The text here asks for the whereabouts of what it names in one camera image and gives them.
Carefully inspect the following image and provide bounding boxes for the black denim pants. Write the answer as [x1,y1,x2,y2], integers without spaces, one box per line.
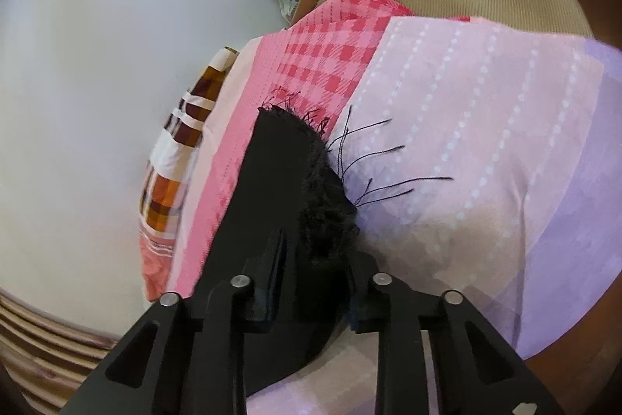
[192,106,357,379]

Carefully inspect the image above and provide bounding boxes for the beige brown curtain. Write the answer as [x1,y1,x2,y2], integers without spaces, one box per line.
[0,293,117,414]

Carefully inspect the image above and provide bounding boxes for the salmon orange plaid pillow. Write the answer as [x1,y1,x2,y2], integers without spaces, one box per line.
[138,47,237,302]

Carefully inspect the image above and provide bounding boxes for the pink checked bed sheet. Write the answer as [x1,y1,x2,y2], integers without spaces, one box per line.
[168,0,621,414]

